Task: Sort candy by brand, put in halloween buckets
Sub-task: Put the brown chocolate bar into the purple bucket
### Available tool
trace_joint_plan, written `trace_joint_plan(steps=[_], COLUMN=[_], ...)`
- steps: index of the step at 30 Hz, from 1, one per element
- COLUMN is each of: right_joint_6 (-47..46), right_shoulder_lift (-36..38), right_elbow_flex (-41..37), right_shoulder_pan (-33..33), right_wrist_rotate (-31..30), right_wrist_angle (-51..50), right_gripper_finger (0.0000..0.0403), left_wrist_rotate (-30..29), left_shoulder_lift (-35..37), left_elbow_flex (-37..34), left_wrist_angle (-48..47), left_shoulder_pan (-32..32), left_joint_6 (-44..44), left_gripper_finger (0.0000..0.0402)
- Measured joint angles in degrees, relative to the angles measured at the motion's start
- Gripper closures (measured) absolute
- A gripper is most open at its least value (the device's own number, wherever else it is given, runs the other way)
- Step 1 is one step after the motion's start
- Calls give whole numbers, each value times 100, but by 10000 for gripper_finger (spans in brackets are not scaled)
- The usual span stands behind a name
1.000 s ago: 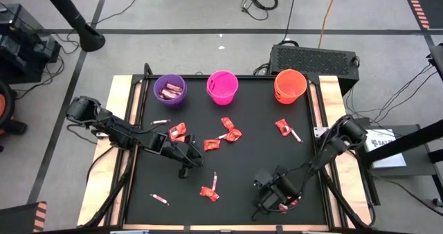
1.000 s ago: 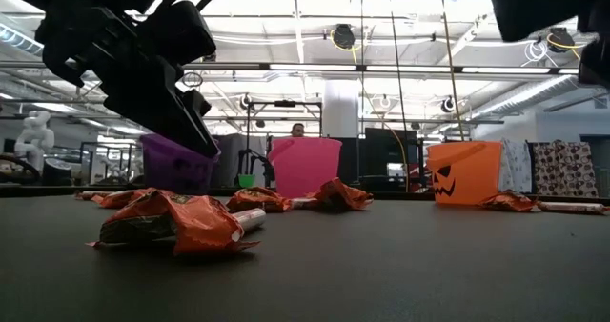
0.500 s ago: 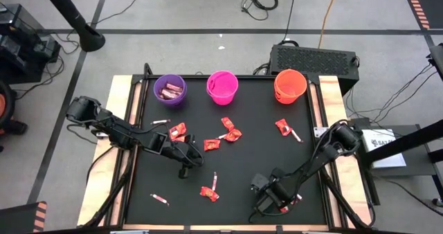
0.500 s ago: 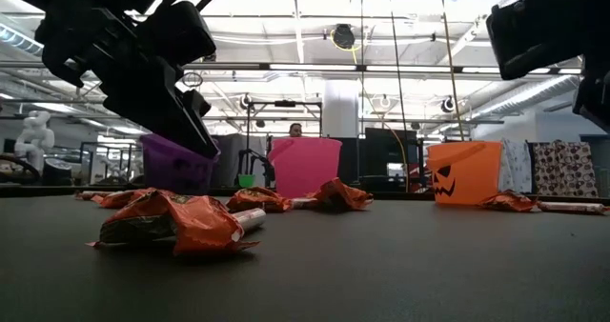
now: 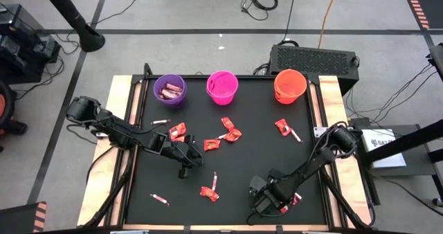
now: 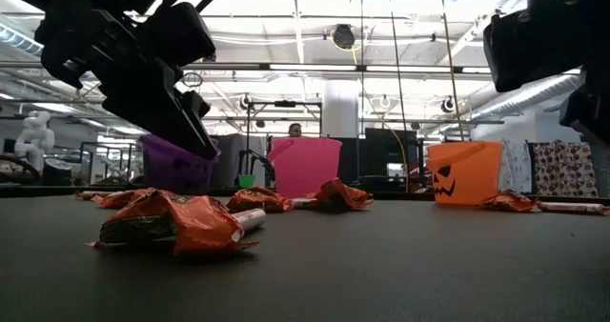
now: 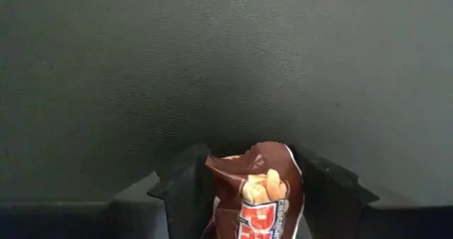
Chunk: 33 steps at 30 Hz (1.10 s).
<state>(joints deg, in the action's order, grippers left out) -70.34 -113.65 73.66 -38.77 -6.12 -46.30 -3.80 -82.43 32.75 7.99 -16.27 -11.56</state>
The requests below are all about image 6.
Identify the Smarties candy roll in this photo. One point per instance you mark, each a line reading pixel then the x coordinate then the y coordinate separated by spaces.
pixel 90 195
pixel 572 207
pixel 305 203
pixel 250 218

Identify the pink halloween bucket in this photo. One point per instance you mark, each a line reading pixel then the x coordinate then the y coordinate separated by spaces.
pixel 305 167

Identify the black tyre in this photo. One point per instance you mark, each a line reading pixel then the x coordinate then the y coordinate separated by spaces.
pixel 14 169

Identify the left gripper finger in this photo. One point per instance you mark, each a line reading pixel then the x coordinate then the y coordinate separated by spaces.
pixel 171 117
pixel 197 105

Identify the person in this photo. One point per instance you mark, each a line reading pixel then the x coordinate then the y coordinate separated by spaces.
pixel 295 130

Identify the black cabinet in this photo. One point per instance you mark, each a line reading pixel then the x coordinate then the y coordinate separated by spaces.
pixel 391 155

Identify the orange Reese's candy pack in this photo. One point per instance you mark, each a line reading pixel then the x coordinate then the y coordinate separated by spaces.
pixel 507 201
pixel 340 195
pixel 121 199
pixel 190 222
pixel 259 199

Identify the orange jack-o-lantern bucket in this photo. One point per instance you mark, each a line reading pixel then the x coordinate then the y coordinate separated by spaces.
pixel 464 172

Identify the brown patterned fabric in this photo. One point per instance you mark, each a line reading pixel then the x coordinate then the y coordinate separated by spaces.
pixel 564 169

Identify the white column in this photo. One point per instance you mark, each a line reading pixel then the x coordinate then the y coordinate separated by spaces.
pixel 340 107

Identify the white patterned fabric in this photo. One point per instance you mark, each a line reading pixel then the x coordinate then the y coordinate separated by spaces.
pixel 517 165

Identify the small green bucket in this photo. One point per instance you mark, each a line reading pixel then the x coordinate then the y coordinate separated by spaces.
pixel 246 181

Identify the silver air duct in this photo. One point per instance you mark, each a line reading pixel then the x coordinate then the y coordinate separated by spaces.
pixel 524 98

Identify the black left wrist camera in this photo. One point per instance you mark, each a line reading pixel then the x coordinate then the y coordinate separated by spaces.
pixel 183 36

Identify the purple halloween bucket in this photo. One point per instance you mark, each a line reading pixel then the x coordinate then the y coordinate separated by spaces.
pixel 167 169

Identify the ceiling light strip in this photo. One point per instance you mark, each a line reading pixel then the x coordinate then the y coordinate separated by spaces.
pixel 314 67

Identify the black round bin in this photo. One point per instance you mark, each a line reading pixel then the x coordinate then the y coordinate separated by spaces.
pixel 57 172

